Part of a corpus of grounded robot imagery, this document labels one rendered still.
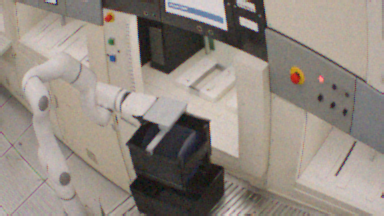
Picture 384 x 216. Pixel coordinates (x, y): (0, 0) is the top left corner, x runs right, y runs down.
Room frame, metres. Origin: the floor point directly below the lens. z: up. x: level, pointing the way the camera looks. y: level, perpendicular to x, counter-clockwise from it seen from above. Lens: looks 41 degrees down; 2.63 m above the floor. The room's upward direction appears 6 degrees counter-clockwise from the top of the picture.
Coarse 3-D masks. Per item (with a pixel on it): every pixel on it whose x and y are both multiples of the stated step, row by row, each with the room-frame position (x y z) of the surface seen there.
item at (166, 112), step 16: (160, 96) 1.64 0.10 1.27; (160, 112) 1.56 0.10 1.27; (176, 112) 1.55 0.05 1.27; (144, 128) 1.63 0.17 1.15; (160, 128) 1.56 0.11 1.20; (192, 128) 1.64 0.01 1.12; (208, 128) 1.59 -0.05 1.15; (128, 144) 1.53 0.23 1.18; (208, 144) 1.59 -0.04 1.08; (144, 160) 1.50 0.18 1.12; (160, 160) 1.46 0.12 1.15; (176, 160) 1.43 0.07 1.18; (192, 160) 1.50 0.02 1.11; (208, 160) 1.58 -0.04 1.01; (160, 176) 1.47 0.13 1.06; (176, 176) 1.43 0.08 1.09
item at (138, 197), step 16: (144, 176) 1.63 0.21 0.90; (208, 176) 1.65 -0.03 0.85; (144, 192) 1.60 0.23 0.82; (160, 192) 1.64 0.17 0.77; (176, 192) 1.64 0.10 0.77; (192, 192) 1.61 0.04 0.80; (208, 192) 1.50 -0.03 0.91; (144, 208) 1.50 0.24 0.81; (160, 208) 1.45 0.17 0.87; (176, 208) 1.41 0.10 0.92; (192, 208) 1.40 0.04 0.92; (208, 208) 1.49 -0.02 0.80
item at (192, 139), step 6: (198, 132) 1.58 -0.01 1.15; (192, 138) 1.55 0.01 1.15; (198, 138) 1.58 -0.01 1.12; (186, 144) 1.52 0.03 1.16; (192, 144) 1.55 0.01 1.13; (198, 144) 1.58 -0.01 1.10; (180, 150) 1.49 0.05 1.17; (186, 150) 1.52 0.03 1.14; (192, 150) 1.55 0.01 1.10; (180, 156) 1.48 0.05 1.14; (186, 156) 1.51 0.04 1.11; (186, 162) 1.51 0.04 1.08; (192, 174) 1.53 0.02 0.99; (186, 180) 1.50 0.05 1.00
